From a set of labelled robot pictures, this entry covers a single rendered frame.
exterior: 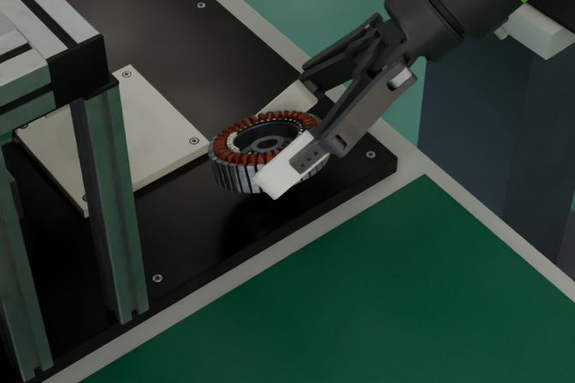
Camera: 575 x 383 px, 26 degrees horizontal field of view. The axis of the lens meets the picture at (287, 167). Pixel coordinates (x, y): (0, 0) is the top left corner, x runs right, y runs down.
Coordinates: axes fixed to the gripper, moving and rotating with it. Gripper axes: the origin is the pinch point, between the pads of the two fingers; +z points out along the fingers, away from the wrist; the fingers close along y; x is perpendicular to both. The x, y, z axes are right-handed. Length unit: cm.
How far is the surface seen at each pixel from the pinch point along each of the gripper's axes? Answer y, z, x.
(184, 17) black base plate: 29.0, 3.8, 7.8
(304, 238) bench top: 0.0, 4.4, -9.4
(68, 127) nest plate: 11.9, 16.7, 11.6
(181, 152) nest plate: 7.7, 9.0, 3.0
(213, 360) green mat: -12.7, 14.8, -6.9
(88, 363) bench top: -11.9, 23.3, 0.4
